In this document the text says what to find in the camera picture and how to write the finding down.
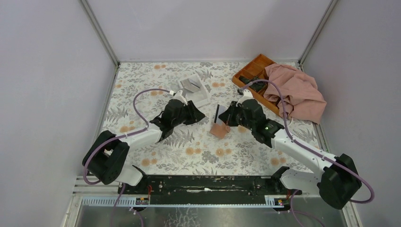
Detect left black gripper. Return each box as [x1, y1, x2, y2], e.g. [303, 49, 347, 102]
[171, 101, 205, 128]

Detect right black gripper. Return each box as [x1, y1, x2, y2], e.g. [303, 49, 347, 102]
[218, 102, 254, 131]

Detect tan leather card holder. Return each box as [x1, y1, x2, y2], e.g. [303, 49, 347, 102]
[209, 123, 231, 140]

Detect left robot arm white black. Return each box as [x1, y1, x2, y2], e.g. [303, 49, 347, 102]
[82, 99, 205, 194]

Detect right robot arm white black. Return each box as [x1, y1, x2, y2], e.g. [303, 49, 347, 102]
[218, 99, 362, 210]

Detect white plastic card box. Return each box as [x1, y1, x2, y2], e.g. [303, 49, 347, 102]
[178, 74, 210, 108]

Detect silver cards in box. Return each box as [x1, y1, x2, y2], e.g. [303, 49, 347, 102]
[180, 78, 201, 93]

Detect floral table mat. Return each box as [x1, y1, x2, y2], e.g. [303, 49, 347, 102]
[102, 62, 307, 175]

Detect dark green items in tray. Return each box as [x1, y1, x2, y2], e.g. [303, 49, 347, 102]
[239, 76, 266, 92]

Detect orange wooden tray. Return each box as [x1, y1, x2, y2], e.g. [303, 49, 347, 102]
[232, 54, 279, 115]

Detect pink cloth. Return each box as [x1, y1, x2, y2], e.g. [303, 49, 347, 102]
[263, 63, 327, 124]

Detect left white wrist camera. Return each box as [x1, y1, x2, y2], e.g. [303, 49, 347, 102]
[173, 89, 188, 105]

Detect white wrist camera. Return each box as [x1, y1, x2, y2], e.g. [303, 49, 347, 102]
[173, 89, 188, 105]
[237, 89, 254, 105]

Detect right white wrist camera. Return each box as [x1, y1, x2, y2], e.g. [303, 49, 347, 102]
[237, 89, 254, 105]

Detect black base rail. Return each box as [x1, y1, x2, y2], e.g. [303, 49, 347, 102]
[118, 175, 295, 205]

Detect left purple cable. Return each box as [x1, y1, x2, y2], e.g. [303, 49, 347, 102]
[82, 88, 176, 186]

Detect purple cable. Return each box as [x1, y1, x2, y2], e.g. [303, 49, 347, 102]
[82, 88, 176, 186]
[238, 79, 375, 204]

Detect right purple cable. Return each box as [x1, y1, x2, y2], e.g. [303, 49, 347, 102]
[238, 79, 375, 204]

